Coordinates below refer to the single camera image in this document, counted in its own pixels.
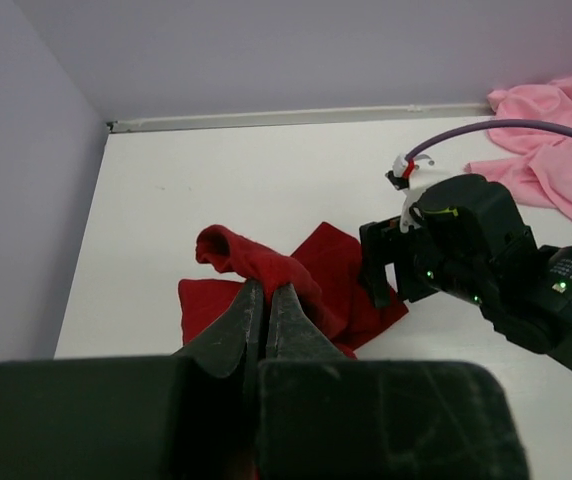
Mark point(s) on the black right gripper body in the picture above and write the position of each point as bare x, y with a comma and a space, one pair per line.
472, 244

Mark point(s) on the dark red t shirt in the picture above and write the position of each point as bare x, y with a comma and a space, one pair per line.
324, 271

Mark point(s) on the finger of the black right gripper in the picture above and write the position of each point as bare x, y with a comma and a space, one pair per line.
373, 279

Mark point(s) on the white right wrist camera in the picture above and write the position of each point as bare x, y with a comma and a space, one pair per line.
413, 178

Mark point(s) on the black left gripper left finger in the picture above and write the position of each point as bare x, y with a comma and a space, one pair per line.
188, 415

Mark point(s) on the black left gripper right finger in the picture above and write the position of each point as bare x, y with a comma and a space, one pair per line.
325, 416

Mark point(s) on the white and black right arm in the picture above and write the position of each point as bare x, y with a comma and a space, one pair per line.
549, 292

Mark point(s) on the pink t shirt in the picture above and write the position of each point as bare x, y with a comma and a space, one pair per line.
539, 173

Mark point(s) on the white back table rail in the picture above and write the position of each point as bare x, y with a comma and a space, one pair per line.
298, 117

